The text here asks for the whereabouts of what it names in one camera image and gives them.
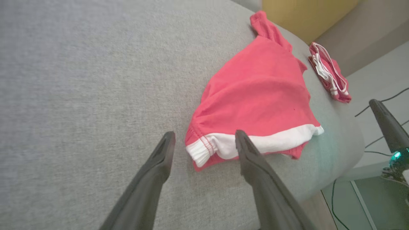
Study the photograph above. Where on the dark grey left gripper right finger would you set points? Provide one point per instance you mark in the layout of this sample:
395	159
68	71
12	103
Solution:
268	191

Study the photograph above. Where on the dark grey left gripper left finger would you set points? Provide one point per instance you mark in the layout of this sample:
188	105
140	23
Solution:
150	185

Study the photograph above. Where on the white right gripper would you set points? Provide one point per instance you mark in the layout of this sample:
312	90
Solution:
399	163

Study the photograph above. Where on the red shirt with white striped trim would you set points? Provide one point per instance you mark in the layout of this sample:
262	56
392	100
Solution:
332	75

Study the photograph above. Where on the red shorts with white waistband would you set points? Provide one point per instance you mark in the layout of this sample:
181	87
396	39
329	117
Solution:
255	89

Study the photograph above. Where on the large grey fabric sofa seat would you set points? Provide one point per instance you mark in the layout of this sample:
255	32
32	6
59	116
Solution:
80	80

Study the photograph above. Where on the yellow fabric sofa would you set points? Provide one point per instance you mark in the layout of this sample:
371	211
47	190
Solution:
303	16

